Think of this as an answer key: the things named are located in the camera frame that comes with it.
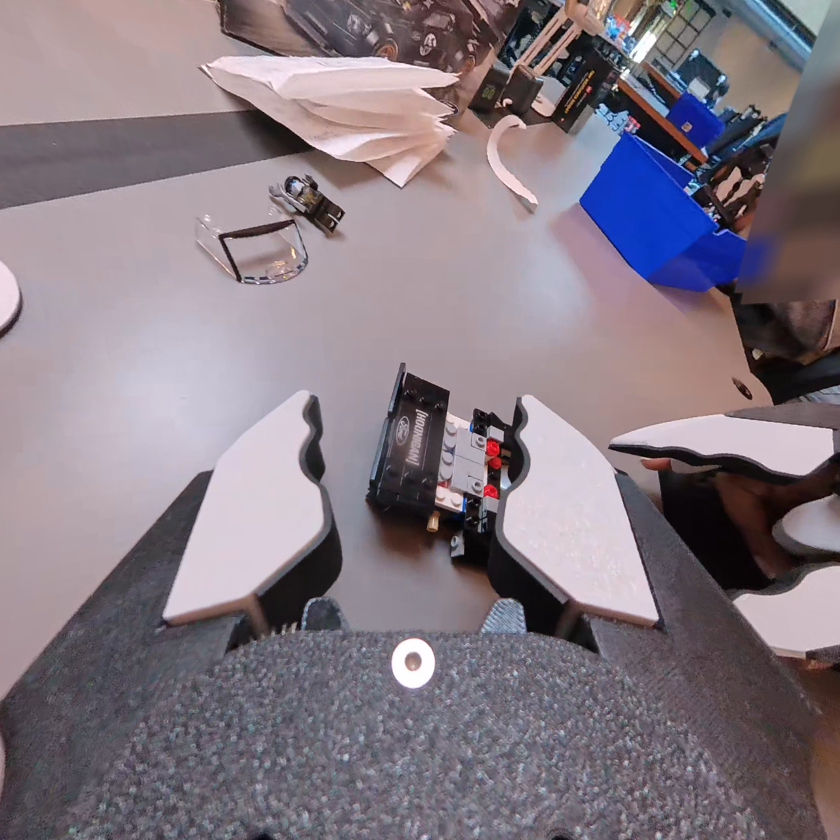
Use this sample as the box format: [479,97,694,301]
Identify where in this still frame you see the clear lego windshield piece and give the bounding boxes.
[195,210,311,287]

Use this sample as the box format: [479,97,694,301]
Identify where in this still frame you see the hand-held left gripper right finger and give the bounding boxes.
[487,394,661,637]

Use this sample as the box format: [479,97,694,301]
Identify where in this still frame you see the crumpled white paper bag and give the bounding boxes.
[201,56,460,189]

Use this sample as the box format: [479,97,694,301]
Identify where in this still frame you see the torn white paper strip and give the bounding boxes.
[485,115,542,211]

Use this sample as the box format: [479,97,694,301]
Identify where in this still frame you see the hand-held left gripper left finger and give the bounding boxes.
[161,392,345,628]

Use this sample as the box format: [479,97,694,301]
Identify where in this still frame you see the tall black box device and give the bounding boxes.
[552,40,623,135]

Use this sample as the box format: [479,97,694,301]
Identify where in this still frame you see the small black lego assembly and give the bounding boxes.
[269,174,347,237]

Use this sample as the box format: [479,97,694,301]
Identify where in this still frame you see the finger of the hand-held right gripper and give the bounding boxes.
[729,562,840,661]
[608,413,840,481]

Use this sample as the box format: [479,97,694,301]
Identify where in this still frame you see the lego set box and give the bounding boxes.
[217,0,523,77]

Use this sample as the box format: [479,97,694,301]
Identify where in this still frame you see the lego car model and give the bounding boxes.
[365,363,519,565]

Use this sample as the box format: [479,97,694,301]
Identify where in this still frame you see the black box-shaped device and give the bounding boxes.
[469,62,517,112]
[503,66,546,119]

